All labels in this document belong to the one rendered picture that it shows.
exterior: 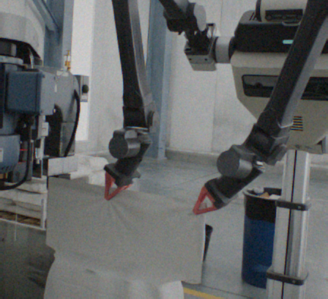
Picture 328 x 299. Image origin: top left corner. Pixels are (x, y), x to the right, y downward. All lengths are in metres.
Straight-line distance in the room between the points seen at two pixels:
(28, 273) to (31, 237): 0.15
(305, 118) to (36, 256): 1.13
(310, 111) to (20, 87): 0.88
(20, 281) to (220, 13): 8.42
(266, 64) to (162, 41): 8.63
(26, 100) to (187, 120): 8.99
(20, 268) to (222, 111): 7.97
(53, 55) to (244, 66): 6.10
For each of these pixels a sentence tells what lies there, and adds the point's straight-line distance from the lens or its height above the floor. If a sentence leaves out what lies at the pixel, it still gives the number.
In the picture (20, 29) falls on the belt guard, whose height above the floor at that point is 1.39.
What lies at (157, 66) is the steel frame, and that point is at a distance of 10.00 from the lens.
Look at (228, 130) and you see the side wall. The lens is 9.56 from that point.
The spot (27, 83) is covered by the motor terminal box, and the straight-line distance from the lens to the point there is 0.98.
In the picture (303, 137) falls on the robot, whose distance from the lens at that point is 1.55.
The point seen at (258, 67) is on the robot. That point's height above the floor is 1.38.
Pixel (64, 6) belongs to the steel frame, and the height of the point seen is 2.59.
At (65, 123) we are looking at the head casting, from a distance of 1.47.
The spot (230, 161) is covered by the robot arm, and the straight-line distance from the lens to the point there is 0.99.
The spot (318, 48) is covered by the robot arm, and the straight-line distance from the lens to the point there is 0.97.
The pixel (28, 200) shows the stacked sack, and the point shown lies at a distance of 4.19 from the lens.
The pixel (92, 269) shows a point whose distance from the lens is 1.25.
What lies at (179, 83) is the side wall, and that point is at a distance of 10.01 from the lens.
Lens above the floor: 1.26
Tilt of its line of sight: 4 degrees down
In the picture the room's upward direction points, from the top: 4 degrees clockwise
